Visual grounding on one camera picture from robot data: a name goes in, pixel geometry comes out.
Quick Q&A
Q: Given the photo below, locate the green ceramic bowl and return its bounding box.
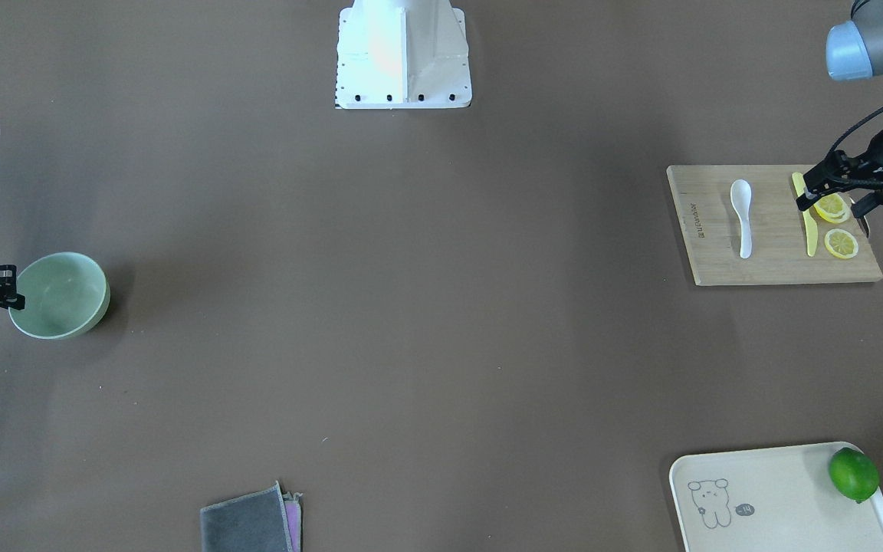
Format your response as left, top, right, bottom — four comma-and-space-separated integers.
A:
9, 251, 111, 341

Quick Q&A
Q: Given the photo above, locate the white ceramic spoon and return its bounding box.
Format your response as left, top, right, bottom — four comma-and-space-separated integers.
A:
730, 179, 753, 259

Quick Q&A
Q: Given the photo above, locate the top stacked lemon slice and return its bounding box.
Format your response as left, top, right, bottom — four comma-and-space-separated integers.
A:
812, 192, 849, 221

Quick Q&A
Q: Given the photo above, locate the yellow plastic knife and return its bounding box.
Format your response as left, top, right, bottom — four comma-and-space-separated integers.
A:
791, 172, 819, 258

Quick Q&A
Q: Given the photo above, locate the single lemon slice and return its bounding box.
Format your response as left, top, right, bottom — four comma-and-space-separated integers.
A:
824, 229, 859, 261

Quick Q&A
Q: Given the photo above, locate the wooden cutting board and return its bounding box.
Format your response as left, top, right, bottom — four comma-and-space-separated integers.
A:
667, 164, 883, 286

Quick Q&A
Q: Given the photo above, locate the green lime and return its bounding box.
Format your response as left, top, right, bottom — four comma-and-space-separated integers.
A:
828, 447, 880, 504

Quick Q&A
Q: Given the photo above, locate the cream tray with cartoon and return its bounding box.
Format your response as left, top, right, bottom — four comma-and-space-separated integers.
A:
668, 442, 883, 551

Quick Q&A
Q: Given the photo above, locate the grey folded cloth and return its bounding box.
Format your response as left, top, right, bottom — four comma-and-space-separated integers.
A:
200, 481, 304, 551

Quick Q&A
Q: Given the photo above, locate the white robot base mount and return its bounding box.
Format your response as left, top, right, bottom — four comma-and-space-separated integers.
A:
334, 1, 473, 110

